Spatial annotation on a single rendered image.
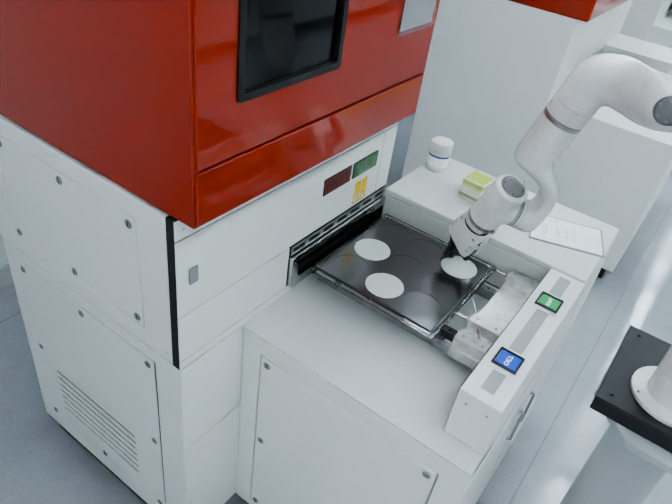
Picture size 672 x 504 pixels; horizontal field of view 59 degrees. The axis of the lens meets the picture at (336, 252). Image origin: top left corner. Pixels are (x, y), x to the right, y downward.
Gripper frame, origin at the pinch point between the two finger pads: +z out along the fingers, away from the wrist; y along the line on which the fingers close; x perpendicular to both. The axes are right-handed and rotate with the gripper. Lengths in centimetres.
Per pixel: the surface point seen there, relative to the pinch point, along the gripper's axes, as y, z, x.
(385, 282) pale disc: -4.2, 0.4, 23.2
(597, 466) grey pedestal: -65, 6, -16
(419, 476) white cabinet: -50, -1, 36
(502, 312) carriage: -21.8, -5.6, -1.7
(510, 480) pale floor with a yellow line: -64, 72, -35
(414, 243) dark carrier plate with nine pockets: 7.0, 5.7, 5.9
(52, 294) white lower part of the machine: 25, 31, 100
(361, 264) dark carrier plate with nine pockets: 3.6, 4.1, 25.5
